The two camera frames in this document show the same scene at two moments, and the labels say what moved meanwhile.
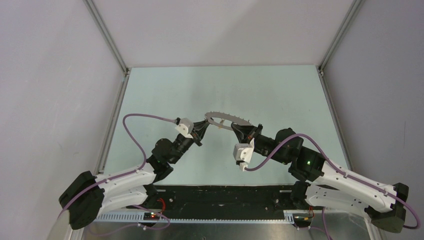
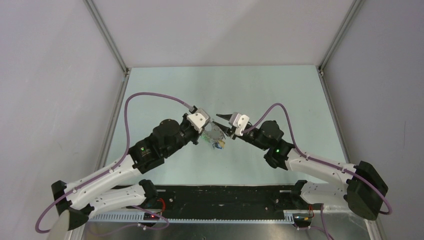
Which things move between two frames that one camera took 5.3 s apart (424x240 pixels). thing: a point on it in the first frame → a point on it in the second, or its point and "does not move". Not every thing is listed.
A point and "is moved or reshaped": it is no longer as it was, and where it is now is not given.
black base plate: [223, 200] does not move
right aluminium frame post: [351, 15] does not move
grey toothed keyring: [233, 118] is moved or reshaped
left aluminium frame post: [94, 14] does not move
